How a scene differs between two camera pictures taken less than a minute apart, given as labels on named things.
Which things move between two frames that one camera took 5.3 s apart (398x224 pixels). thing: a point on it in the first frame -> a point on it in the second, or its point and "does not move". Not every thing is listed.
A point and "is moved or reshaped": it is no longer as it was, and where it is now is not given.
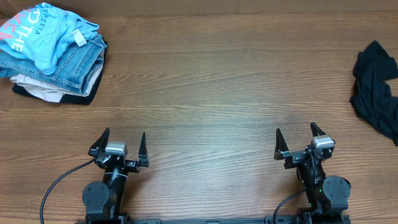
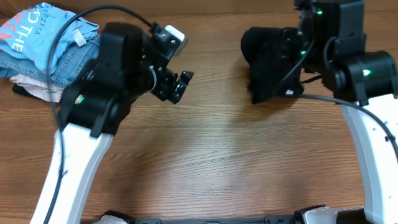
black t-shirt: (375, 105) is moved or reshaped
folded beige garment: (47, 91) does not move
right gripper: (282, 151) -> (288, 36)
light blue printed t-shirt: (40, 33) does not move
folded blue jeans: (78, 70) does not move
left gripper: (134, 166) -> (165, 89)
